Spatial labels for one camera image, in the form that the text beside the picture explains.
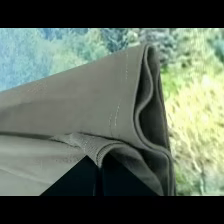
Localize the brown T-shirt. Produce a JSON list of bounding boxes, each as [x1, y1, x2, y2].
[[0, 42, 178, 197]]

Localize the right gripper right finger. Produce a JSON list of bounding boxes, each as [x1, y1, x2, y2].
[[100, 152, 158, 197]]

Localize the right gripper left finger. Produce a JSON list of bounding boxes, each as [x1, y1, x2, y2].
[[40, 155, 100, 197]]

